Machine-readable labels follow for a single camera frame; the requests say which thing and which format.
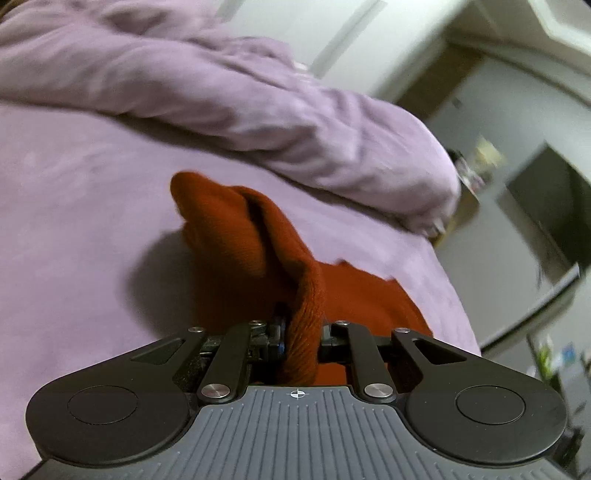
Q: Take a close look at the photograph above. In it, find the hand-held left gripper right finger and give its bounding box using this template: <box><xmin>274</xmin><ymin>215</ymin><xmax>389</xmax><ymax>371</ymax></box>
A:
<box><xmin>318</xmin><ymin>320</ymin><xmax>468</xmax><ymax>400</ymax></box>

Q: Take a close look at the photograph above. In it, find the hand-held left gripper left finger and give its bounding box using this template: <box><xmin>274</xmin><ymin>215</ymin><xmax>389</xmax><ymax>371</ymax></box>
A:
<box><xmin>131</xmin><ymin>316</ymin><xmax>290</xmax><ymax>403</ymax></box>

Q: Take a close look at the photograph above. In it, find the rust red knit cardigan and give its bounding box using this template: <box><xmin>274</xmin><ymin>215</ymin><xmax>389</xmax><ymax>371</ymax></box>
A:
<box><xmin>170</xmin><ymin>171</ymin><xmax>435</xmax><ymax>387</ymax></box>

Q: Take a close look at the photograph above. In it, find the wooden side table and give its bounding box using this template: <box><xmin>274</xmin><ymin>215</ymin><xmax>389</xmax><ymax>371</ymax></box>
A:
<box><xmin>434</xmin><ymin>186</ymin><xmax>484</xmax><ymax>251</ymax></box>

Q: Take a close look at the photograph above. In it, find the purple bed sheet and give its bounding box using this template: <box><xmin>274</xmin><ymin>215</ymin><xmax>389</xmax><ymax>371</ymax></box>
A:
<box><xmin>0</xmin><ymin>100</ymin><xmax>482</xmax><ymax>479</ymax></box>

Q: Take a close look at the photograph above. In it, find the purple duvet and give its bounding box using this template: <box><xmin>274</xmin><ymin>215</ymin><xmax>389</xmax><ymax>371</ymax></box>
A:
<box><xmin>0</xmin><ymin>0</ymin><xmax>461</xmax><ymax>237</ymax></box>

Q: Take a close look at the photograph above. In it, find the dark screen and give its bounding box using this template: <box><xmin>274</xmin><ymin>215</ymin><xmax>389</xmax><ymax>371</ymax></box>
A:
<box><xmin>505</xmin><ymin>146</ymin><xmax>591</xmax><ymax>274</ymax></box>

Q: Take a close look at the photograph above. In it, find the white cabinet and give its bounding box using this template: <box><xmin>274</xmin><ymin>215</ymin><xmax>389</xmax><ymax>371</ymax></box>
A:
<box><xmin>217</xmin><ymin>0</ymin><xmax>591</xmax><ymax>116</ymax></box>

